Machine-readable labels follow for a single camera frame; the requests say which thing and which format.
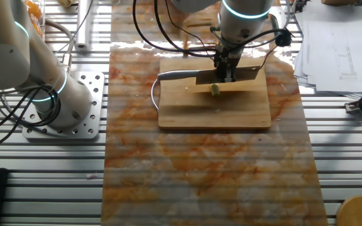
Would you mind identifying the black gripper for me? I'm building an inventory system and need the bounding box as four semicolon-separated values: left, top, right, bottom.
214;45;243;83

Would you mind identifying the steel cleaver knife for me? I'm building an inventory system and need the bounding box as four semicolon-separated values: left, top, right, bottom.
157;65;262;86

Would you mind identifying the wooden peg rack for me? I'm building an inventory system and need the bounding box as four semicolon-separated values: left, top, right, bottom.
180;17;219;59

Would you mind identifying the wooden cutting board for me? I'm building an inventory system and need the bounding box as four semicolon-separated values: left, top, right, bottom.
151;58;272;130

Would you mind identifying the orange white marbled mat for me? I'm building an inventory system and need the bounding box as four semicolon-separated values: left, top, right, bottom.
101;0;329;226

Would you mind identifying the stack of white papers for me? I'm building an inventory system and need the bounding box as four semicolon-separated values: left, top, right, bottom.
292;3;362;95

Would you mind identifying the white plastic wrap roll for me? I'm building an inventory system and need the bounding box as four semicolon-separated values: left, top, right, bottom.
75;0;93;50

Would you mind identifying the orange fruit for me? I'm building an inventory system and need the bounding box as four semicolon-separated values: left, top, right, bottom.
32;20;45;36
26;0;43;19

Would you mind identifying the clear plastic fruit pack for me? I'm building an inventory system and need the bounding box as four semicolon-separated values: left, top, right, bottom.
25;0;46;38

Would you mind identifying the round wooden disc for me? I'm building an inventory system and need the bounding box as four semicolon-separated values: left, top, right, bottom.
336;195;362;226

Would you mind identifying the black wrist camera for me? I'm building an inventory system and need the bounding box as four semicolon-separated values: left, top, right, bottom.
274;28;293;48

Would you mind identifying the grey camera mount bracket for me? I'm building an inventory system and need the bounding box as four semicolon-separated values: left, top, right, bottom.
268;13;285;32

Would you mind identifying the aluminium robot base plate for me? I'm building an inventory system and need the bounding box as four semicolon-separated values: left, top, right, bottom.
22;71;106;140

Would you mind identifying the black cable loop bundle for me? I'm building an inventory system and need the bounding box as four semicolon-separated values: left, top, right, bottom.
0;86;62;150

